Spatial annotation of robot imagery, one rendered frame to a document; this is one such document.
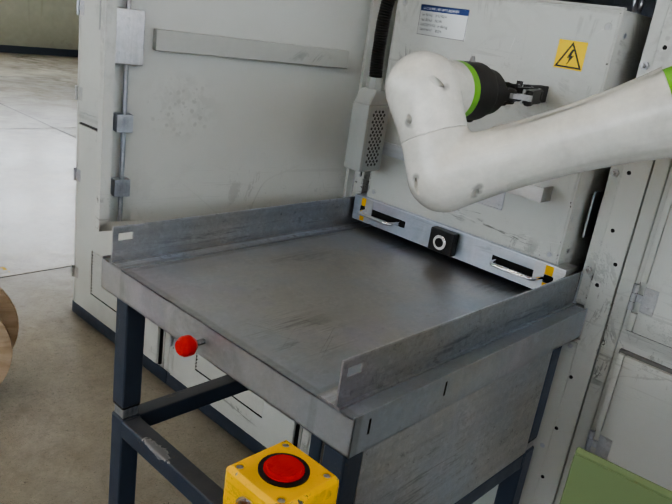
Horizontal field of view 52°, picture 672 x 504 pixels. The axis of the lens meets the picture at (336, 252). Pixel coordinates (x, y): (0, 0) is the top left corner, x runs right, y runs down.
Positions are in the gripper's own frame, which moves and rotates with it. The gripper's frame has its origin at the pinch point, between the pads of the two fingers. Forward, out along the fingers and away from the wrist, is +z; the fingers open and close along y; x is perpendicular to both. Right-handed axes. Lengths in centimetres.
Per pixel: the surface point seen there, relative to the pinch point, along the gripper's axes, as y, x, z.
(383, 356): 14, -33, -52
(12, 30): -1112, -87, 375
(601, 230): 15.5, -22.7, 8.4
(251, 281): -24, -38, -42
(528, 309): 13.9, -35.2, -11.5
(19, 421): -124, -123, -41
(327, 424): 13, -41, -60
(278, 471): 24, -32, -80
